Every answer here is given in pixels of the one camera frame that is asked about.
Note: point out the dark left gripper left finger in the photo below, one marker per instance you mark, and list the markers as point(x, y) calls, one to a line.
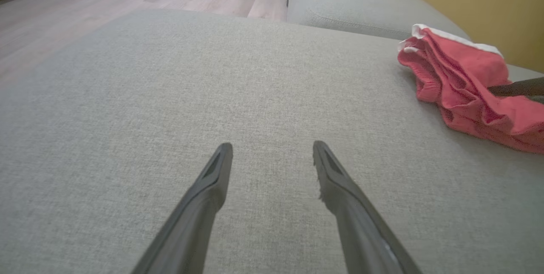
point(191, 231)

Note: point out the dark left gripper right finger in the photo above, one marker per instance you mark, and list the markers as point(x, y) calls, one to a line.
point(361, 231)

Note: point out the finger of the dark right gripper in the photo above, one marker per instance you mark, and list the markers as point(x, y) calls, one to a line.
point(520, 88)

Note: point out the red shirt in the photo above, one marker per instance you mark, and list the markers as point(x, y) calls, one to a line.
point(459, 78)

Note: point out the grey fabric sofa seat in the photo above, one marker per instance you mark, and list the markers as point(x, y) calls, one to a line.
point(170, 95)

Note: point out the grey sofa cushion with seam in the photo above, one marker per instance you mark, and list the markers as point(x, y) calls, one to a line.
point(348, 2)

